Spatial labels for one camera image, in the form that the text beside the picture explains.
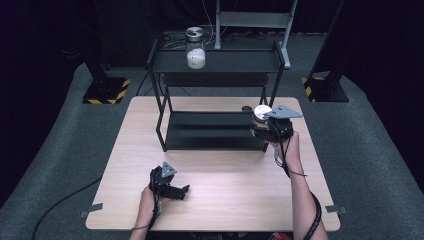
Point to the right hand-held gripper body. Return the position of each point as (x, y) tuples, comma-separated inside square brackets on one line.
[(281, 125)]

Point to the person's left hand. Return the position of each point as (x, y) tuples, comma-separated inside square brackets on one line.
[(148, 206)]

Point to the black yellow-striped stand base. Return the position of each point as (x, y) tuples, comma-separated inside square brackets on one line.
[(325, 90), (106, 90)]

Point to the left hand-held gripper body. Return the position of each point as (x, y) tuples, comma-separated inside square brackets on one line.
[(161, 180)]

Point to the grey metal stand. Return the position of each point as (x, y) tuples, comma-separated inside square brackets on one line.
[(255, 20)]

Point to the glass jar with beige contents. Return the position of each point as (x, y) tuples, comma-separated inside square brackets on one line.
[(261, 113)]

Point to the glass jar with white powder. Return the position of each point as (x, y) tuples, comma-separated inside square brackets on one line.
[(196, 50)]

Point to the small dark round disc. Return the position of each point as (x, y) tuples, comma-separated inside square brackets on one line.
[(246, 108)]

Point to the red object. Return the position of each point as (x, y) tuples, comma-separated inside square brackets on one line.
[(276, 236)]

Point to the grey tape strip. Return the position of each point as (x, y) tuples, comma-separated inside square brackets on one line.
[(91, 209), (336, 209)]

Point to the black metal shelf rack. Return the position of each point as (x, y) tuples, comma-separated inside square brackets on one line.
[(213, 133)]

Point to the person's right hand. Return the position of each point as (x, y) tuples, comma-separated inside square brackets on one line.
[(290, 150)]

